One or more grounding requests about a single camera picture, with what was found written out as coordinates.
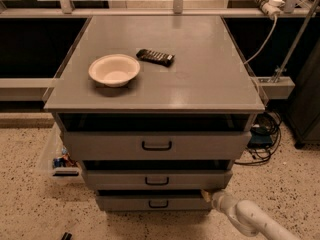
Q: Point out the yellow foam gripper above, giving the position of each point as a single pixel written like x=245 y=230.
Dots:
x=219 y=197

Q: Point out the grey bottom drawer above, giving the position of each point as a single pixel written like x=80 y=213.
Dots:
x=152 y=203

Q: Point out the grey drawer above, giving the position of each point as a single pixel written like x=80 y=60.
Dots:
x=156 y=145
x=152 y=203
x=156 y=179

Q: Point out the grey drawer cabinet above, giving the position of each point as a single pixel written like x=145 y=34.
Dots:
x=207 y=89

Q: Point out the grey middle drawer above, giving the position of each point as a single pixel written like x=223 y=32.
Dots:
x=156 y=179

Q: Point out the grey top drawer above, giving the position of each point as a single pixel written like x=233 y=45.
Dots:
x=156 y=145

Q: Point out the blue box on floor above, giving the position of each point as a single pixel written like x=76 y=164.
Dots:
x=260 y=138

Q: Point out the dark cabinet at right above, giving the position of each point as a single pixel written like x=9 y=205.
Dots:
x=303 y=112

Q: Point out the small black floor object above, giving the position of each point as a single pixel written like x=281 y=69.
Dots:
x=66 y=236

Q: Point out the clear plastic storage box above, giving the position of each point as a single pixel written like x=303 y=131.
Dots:
x=55 y=163

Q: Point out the diagonal metal rod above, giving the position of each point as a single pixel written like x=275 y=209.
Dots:
x=278 y=72

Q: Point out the black snack bar wrapper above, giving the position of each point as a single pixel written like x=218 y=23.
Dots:
x=155 y=57

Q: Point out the white paper bowl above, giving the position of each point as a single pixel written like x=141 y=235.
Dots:
x=114 y=70

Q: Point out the white power strip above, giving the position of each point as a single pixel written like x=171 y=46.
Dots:
x=270 y=8

